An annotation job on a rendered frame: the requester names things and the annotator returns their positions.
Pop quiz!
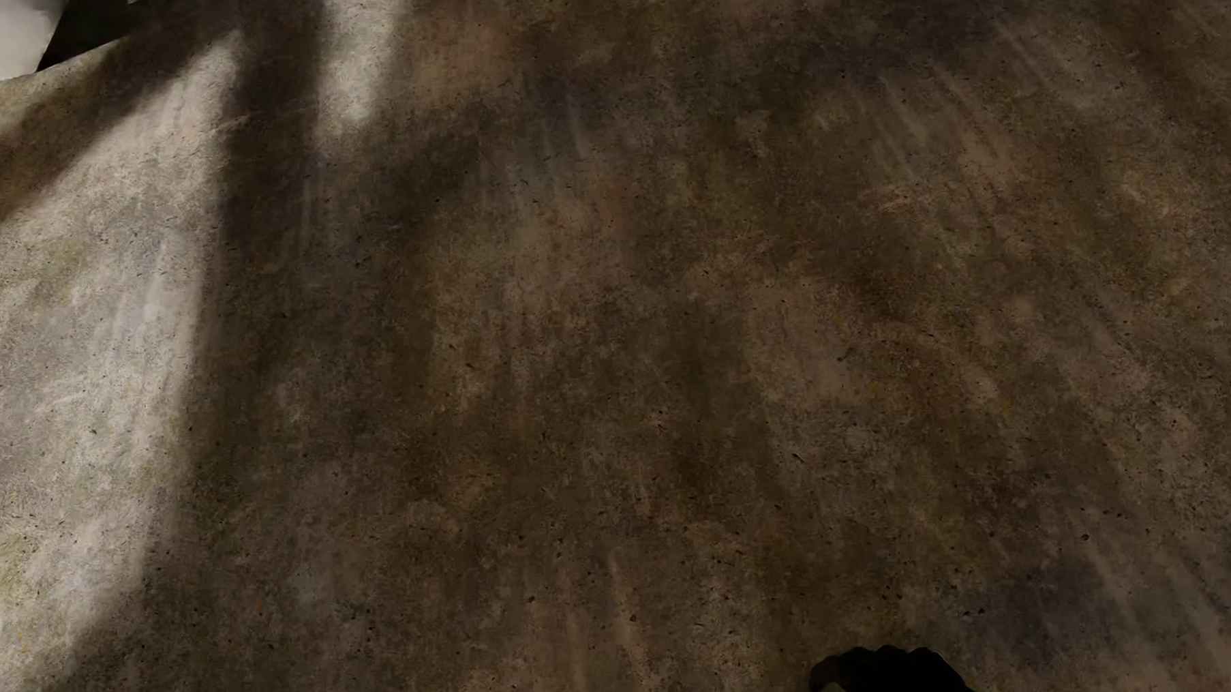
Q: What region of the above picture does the black robot right foot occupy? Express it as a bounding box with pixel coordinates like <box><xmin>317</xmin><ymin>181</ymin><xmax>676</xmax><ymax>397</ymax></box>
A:
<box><xmin>806</xmin><ymin>641</ymin><xmax>987</xmax><ymax>692</ymax></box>

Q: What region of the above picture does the white furniture corner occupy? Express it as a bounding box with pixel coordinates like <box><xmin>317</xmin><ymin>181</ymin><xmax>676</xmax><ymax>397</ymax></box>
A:
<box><xmin>0</xmin><ymin>0</ymin><xmax>74</xmax><ymax>82</ymax></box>

